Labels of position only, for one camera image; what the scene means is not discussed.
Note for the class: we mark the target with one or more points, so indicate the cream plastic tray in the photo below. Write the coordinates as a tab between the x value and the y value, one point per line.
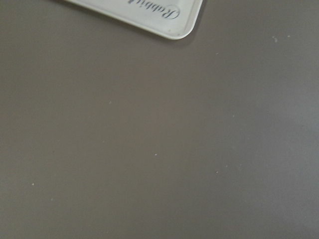
171	19

